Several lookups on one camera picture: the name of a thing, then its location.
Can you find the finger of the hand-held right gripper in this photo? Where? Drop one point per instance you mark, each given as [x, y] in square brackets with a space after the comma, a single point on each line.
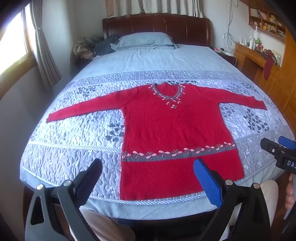
[288, 142]
[271, 148]

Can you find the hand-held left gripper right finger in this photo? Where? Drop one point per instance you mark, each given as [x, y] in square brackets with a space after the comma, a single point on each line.
[207, 180]

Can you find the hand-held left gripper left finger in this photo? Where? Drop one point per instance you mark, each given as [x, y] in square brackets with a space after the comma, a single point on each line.
[92, 172]

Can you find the red knitted sweater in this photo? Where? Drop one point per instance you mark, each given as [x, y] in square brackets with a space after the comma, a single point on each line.
[166, 120]

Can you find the dark clothes pile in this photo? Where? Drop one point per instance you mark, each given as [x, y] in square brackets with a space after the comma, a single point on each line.
[105, 45]

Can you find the person's right hand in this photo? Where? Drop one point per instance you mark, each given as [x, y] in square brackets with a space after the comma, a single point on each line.
[291, 194]

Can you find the person's right leg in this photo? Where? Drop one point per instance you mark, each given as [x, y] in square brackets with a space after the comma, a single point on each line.
[270, 197]

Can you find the person's leg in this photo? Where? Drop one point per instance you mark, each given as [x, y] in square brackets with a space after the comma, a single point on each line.
[101, 224]
[270, 197]

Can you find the person's left leg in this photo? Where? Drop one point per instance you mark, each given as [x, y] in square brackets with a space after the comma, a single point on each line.
[101, 224]

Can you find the wooden desk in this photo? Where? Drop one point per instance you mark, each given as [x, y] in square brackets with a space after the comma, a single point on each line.
[281, 81]

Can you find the dark red hanging cloth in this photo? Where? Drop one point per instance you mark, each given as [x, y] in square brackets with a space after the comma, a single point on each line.
[268, 62]

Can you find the dark wooden nightstand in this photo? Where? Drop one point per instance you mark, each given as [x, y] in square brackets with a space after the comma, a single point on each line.
[225, 56]

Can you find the white bottle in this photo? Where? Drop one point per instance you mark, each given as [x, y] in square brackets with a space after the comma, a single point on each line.
[252, 43]

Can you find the brown floral cloth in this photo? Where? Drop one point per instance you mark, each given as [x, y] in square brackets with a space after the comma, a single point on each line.
[81, 49]

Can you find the grey window curtain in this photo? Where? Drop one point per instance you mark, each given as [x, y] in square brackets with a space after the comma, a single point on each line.
[45, 53]

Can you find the bed with patterned quilt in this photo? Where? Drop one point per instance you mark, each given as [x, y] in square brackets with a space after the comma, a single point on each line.
[161, 60]

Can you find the light blue pillow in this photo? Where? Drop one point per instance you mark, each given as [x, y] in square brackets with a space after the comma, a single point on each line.
[145, 40]

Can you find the bright window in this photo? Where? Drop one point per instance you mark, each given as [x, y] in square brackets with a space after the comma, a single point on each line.
[13, 44]

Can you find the pale striped curtain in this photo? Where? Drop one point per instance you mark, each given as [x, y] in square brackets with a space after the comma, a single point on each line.
[171, 7]

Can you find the wooden wall shelf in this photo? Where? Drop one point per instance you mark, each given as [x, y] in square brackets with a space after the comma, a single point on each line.
[266, 22]

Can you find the dark wooden bed frame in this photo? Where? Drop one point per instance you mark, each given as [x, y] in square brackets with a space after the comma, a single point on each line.
[157, 25]

